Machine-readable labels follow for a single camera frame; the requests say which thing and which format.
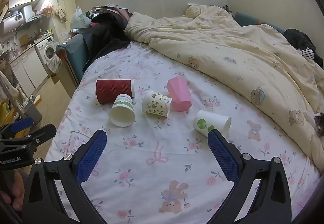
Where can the pink plastic cup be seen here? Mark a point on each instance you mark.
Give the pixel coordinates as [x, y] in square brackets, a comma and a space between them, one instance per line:
[178, 94]

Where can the white washing machine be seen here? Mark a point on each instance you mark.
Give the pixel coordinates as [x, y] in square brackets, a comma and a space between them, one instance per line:
[46, 50]

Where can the red ribbed paper cup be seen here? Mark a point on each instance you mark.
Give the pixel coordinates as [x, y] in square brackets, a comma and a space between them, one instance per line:
[112, 90]

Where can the teal pillow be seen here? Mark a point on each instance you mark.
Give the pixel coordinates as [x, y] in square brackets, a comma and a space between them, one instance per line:
[249, 19]

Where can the white cup with green globe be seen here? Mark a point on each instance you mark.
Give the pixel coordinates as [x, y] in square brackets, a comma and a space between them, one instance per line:
[212, 120]

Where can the white plastic bag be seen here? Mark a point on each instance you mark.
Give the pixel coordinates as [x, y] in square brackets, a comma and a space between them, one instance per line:
[79, 18]

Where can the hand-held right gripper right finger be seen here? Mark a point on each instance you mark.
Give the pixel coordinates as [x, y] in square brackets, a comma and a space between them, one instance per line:
[224, 155]

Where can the person's left hand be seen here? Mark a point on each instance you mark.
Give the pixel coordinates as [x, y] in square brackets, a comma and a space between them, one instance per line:
[17, 188]

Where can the black fuzzy garment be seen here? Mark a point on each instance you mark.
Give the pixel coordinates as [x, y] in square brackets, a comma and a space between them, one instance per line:
[298, 39]

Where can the teal padded bed frame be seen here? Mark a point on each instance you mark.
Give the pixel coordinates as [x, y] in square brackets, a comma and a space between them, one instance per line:
[74, 46]

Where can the striped garment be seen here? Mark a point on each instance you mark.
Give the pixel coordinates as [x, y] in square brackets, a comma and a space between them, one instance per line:
[306, 53]

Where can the silver range hood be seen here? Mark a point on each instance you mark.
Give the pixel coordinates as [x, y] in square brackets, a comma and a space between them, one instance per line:
[30, 13]

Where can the white base cabinet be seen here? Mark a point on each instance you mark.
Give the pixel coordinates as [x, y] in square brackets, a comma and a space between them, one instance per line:
[27, 69]

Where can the cream bear print duvet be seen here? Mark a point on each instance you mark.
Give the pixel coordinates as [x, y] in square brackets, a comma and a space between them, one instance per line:
[227, 49]

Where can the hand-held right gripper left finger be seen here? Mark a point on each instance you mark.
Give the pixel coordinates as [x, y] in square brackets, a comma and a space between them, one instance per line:
[91, 154]

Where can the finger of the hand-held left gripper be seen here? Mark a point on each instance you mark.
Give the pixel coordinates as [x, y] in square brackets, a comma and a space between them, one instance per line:
[38, 135]
[22, 122]

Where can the clear plastic cup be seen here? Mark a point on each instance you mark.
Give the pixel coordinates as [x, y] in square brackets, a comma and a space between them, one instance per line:
[76, 143]

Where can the white water heater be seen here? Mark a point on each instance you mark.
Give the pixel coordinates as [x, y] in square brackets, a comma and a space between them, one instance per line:
[11, 22]

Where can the white cup with green band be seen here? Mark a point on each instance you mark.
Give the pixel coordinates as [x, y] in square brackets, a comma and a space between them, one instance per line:
[124, 102]

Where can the grey furry thing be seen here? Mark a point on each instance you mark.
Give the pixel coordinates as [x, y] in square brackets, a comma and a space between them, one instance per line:
[319, 122]

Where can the beige hanging cloth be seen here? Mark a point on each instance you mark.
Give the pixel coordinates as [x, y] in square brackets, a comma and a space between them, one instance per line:
[60, 13]

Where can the cream patterned paper cup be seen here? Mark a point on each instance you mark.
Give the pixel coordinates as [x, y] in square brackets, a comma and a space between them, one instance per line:
[155, 102]

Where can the pink hanging bag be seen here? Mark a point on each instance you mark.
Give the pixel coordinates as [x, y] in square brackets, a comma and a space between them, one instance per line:
[46, 7]

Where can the dark clothing pile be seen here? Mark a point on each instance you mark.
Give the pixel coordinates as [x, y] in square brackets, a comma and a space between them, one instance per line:
[106, 34]

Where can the grey trash bin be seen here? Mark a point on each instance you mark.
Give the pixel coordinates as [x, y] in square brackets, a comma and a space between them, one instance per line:
[33, 112]

